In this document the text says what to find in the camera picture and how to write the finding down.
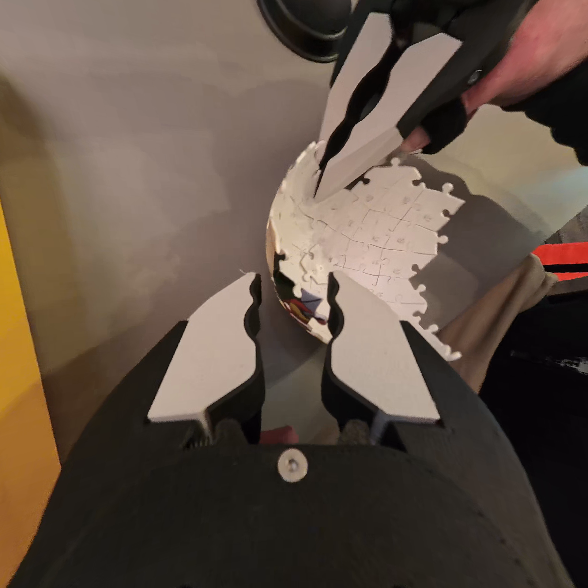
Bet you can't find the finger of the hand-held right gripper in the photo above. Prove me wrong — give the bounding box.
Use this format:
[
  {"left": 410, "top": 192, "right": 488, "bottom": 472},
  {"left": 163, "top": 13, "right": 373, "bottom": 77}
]
[
  {"left": 314, "top": 32, "right": 463, "bottom": 202},
  {"left": 315, "top": 11, "right": 397, "bottom": 177}
]

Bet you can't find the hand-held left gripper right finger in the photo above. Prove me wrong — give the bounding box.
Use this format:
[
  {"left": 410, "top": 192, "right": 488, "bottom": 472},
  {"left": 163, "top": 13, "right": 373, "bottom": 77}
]
[{"left": 321, "top": 271, "right": 443, "bottom": 444}]

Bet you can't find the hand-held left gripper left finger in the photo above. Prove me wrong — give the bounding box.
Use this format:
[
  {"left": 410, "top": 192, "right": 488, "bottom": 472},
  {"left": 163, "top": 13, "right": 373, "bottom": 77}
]
[{"left": 146, "top": 272, "right": 267, "bottom": 444}]

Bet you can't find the partly built white puzzle ball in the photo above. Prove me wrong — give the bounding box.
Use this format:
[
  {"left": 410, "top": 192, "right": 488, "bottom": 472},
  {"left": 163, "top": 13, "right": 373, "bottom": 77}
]
[{"left": 266, "top": 140, "right": 466, "bottom": 361}]

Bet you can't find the person's right forearm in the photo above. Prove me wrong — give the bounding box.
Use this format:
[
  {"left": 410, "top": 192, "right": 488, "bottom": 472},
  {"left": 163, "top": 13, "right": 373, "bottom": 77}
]
[{"left": 503, "top": 60, "right": 588, "bottom": 167}]

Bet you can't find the person's right hand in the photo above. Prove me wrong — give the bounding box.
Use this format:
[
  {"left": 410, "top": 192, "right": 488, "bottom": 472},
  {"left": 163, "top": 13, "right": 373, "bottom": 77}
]
[{"left": 401, "top": 0, "right": 588, "bottom": 154}]

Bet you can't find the black round base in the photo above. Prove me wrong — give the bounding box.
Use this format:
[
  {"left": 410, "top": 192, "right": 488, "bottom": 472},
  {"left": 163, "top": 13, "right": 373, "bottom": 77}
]
[{"left": 256, "top": 0, "right": 356, "bottom": 63}]

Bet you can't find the beige cloth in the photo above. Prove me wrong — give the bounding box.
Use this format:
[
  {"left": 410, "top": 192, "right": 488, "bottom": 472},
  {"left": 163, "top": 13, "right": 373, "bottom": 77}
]
[{"left": 439, "top": 253, "right": 559, "bottom": 393}]

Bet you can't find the black garment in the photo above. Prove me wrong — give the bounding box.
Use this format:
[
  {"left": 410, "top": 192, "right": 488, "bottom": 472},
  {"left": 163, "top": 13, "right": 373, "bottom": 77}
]
[{"left": 478, "top": 276, "right": 588, "bottom": 588}]

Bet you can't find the yellow box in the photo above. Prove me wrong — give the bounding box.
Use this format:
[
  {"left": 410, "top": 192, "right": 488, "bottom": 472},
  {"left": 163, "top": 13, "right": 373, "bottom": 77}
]
[{"left": 0, "top": 202, "right": 62, "bottom": 575}]

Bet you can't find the orange and black fabric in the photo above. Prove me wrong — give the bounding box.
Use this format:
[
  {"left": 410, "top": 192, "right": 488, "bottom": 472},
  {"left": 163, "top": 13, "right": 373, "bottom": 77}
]
[{"left": 530, "top": 243, "right": 588, "bottom": 282}]

